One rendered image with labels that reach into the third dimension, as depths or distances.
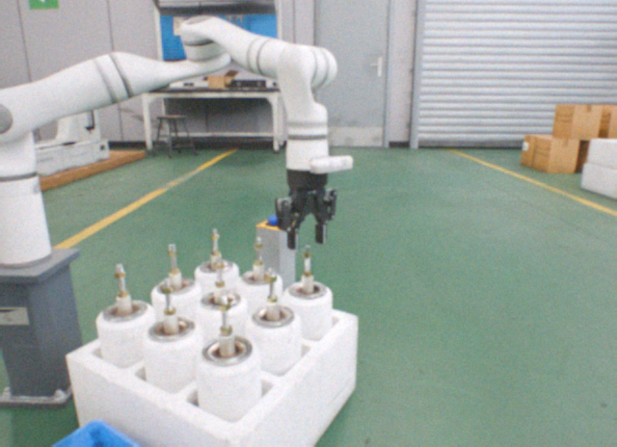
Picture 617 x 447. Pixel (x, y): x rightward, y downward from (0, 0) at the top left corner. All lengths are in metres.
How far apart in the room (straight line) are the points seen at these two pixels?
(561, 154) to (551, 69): 2.33
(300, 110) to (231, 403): 0.46
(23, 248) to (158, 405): 0.43
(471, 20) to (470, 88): 0.83
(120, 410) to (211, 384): 0.21
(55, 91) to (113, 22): 5.49
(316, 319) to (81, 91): 0.61
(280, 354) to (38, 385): 0.55
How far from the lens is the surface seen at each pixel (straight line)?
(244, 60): 0.82
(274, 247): 1.01
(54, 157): 3.72
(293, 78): 0.70
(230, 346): 0.64
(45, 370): 1.03
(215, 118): 5.86
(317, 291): 0.81
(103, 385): 0.80
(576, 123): 4.26
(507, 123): 6.15
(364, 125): 5.71
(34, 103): 0.90
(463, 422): 0.95
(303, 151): 0.71
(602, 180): 3.44
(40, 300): 0.97
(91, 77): 0.90
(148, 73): 0.92
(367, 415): 0.92
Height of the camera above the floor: 0.61
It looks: 15 degrees down
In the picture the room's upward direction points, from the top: straight up
